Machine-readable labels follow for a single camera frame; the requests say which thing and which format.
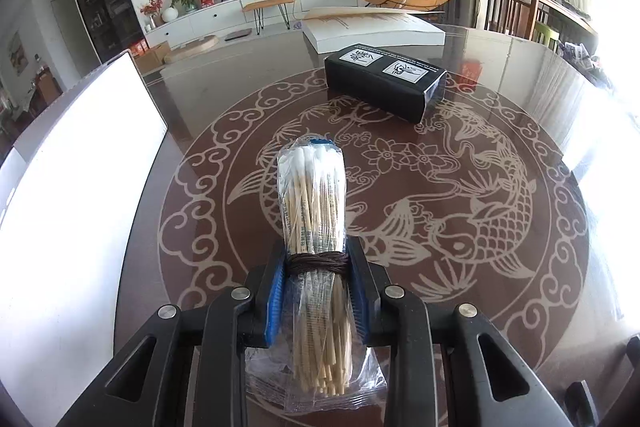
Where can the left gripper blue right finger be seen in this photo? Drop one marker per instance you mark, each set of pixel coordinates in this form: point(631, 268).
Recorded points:
point(364, 294)

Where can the white storage box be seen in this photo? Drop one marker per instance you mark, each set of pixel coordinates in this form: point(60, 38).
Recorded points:
point(65, 227)

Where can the cardboard box on floor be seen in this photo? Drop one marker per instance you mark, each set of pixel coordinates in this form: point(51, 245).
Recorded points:
point(152, 58)

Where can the red flowers in vase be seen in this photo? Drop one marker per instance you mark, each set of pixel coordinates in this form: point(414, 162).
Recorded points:
point(153, 9)

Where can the flat white cardboard box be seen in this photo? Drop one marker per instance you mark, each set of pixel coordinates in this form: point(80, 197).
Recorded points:
point(331, 29)

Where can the cotton swab bundle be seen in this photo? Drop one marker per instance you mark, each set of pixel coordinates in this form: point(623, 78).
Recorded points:
point(317, 361)

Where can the wooden railing furniture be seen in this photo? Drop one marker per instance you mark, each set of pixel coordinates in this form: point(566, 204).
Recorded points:
point(518, 18)

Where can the wooden bench stool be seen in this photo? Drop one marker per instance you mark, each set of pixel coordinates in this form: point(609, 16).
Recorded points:
point(257, 9)

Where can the white tv cabinet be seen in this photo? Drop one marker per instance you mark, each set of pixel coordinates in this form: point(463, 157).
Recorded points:
point(231, 15)

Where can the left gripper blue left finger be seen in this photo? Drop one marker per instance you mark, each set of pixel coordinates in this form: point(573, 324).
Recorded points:
point(271, 293)

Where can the white round vase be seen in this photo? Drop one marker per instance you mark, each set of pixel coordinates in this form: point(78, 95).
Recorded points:
point(170, 14)

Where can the black rectangular box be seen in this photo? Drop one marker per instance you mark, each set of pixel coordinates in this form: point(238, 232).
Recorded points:
point(401, 85)

